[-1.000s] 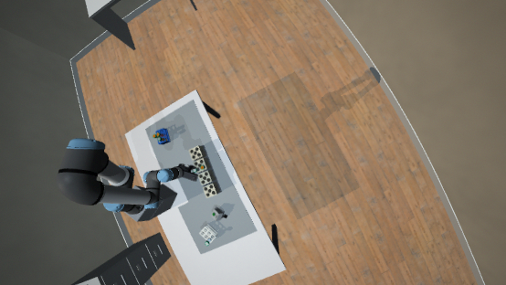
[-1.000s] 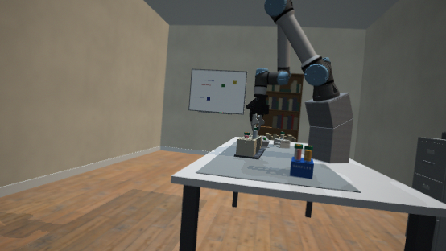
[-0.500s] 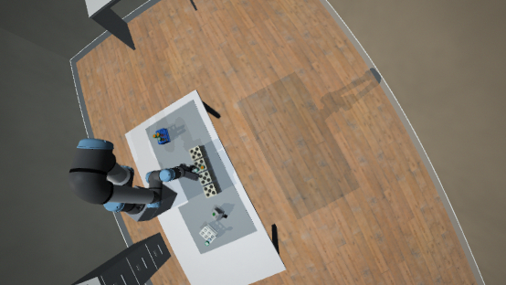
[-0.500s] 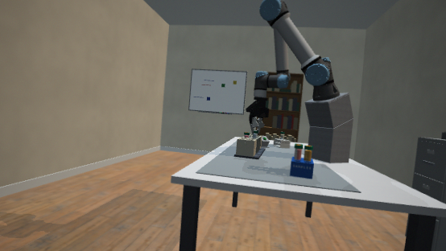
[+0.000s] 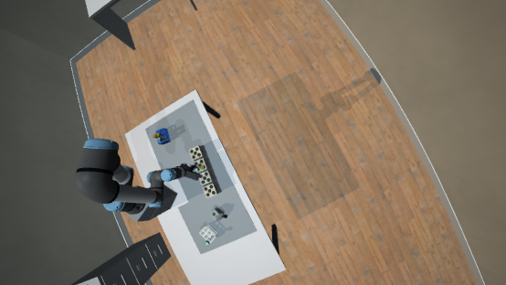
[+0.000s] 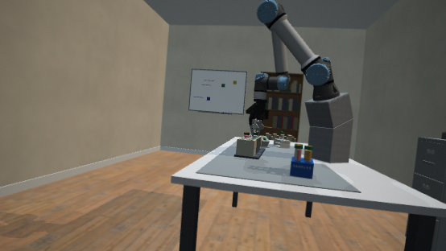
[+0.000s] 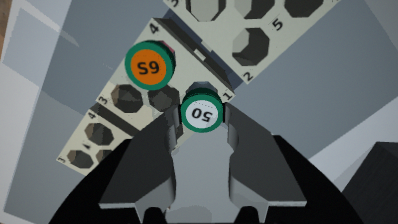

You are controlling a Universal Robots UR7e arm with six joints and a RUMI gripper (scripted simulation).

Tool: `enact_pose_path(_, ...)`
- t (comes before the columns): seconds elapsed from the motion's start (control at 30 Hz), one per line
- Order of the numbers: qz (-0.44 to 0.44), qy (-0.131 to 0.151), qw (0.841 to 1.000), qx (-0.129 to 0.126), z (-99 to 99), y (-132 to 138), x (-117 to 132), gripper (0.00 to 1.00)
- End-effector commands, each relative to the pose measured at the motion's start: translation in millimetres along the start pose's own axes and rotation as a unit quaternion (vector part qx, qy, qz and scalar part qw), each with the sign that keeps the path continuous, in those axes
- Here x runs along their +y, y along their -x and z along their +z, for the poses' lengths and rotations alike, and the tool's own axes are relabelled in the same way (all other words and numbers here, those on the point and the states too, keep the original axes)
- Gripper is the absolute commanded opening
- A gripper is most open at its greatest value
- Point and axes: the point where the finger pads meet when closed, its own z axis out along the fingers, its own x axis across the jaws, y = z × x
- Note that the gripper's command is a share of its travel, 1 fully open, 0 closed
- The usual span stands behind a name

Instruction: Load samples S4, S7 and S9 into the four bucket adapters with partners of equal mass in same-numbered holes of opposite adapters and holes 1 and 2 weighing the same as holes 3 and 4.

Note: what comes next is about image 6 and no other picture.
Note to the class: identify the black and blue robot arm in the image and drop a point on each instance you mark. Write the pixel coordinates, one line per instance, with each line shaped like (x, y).
(315, 69)

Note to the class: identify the grey tube rack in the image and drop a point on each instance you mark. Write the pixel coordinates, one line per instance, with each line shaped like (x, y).
(281, 143)

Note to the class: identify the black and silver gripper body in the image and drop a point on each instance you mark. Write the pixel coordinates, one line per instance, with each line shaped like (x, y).
(261, 114)

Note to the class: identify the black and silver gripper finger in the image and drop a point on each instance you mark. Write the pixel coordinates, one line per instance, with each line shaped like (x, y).
(260, 125)
(253, 124)

